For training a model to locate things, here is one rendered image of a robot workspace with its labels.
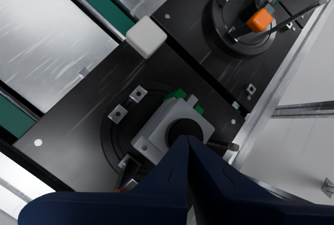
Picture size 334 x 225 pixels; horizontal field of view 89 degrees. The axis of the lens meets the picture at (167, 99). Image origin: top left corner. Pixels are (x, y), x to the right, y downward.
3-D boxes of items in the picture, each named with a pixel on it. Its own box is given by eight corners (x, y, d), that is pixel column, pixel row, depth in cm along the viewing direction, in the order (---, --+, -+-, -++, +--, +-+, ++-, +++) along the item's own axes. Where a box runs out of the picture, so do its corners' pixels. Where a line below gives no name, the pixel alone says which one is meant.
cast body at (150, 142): (159, 167, 19) (183, 191, 12) (129, 142, 18) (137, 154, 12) (201, 110, 21) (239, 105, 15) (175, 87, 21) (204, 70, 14)
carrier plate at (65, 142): (158, 245, 25) (162, 256, 23) (19, 143, 22) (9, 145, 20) (238, 120, 32) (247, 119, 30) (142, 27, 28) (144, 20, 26)
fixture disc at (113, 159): (157, 201, 24) (161, 208, 22) (77, 138, 22) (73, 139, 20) (211, 123, 28) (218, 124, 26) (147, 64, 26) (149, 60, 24)
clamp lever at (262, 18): (235, 42, 28) (263, 31, 20) (227, 33, 28) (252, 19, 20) (251, 25, 28) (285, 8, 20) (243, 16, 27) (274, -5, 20)
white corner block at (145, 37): (144, 64, 28) (149, 55, 24) (123, 44, 27) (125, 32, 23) (162, 45, 29) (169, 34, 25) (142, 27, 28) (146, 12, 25)
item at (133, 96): (136, 105, 23) (137, 103, 21) (127, 97, 22) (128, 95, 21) (146, 94, 23) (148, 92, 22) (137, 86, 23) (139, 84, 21)
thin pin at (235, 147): (197, 142, 24) (237, 153, 16) (193, 139, 24) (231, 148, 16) (200, 138, 25) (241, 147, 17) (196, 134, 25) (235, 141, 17)
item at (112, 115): (117, 124, 22) (117, 124, 20) (107, 116, 21) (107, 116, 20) (127, 112, 22) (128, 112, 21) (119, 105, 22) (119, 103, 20)
